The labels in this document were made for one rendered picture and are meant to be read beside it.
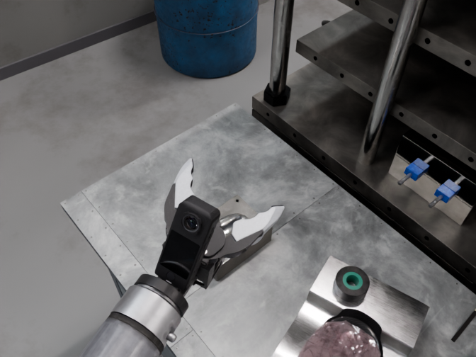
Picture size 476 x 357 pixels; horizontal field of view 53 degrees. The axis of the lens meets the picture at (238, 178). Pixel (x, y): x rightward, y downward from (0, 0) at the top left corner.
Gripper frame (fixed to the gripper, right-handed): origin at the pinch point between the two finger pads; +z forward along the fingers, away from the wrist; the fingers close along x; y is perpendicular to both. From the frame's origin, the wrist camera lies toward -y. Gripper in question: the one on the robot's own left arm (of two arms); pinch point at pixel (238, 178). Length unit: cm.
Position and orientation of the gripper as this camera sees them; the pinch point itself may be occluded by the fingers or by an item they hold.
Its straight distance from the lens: 67.9
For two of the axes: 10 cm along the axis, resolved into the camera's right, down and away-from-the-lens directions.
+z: 4.7, -6.8, 5.6
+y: -1.2, 5.8, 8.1
